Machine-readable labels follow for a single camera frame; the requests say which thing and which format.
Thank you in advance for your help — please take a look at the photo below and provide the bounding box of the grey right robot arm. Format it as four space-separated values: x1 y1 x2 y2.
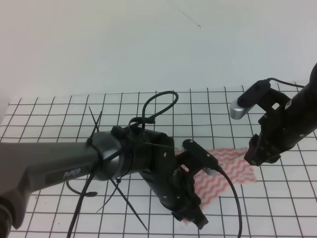
238 67 317 166

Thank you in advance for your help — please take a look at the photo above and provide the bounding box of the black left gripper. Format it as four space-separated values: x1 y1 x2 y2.
140 142 209 230

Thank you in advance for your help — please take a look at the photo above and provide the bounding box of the pink wavy striped towel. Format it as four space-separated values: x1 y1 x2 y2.
173 146 257 224

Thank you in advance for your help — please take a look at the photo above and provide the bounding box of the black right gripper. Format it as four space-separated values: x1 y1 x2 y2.
244 109 305 166

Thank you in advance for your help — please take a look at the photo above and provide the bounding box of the black right camera cable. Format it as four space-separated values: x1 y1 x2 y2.
266 77 305 89

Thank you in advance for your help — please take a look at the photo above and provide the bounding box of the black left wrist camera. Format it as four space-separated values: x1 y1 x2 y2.
176 139 222 176

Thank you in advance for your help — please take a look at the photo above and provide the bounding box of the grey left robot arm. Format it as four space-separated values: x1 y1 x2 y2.
0 126 208 229

